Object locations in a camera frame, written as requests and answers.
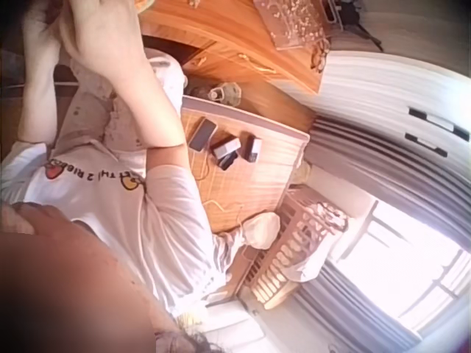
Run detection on person's left hand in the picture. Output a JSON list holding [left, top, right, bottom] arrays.
[[21, 0, 64, 51]]

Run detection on person's right hand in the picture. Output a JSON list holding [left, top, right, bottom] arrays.
[[61, 0, 145, 71]]

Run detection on person's legs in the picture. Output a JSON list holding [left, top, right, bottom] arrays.
[[54, 54, 155, 154]]

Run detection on wooden desk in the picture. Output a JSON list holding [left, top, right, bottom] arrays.
[[138, 0, 332, 96]]

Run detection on patterned pouch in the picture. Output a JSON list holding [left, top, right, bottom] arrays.
[[219, 82, 244, 106]]

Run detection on smartphone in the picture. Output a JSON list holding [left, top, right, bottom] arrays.
[[188, 117, 219, 152]]

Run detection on white and black box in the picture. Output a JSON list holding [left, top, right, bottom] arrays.
[[210, 135, 242, 160]]

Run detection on small black device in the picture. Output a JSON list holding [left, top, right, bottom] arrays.
[[216, 154, 238, 171]]

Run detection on patterned flat box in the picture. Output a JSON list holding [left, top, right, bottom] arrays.
[[252, 0, 329, 51]]

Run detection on black box with white side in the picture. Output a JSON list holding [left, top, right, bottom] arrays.
[[240, 135, 263, 163]]

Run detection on bed with bamboo mat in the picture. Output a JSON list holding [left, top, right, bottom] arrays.
[[179, 94, 311, 236]]

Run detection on eyeglasses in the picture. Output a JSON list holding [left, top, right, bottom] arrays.
[[310, 38, 331, 71]]

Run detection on black bag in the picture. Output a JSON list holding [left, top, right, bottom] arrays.
[[323, 0, 384, 52]]

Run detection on striped cloth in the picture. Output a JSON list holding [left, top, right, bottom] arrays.
[[211, 231, 247, 275]]

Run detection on white sack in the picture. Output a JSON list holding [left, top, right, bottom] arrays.
[[238, 210, 283, 252]]

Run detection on wooden crib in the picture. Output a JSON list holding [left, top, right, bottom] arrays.
[[235, 185, 350, 310]]

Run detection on floral cloth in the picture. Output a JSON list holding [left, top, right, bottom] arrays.
[[307, 200, 350, 236]]

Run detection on white cloth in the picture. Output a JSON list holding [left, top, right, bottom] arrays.
[[285, 227, 354, 284]]

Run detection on grey curtain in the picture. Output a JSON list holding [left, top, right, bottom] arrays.
[[290, 116, 471, 353]]

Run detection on window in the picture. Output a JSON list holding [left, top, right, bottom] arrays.
[[325, 200, 471, 332]]

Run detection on white cable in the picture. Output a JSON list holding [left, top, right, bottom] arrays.
[[183, 116, 246, 229]]

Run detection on white wardrobe with black handles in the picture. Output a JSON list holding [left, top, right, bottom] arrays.
[[307, 47, 471, 155]]

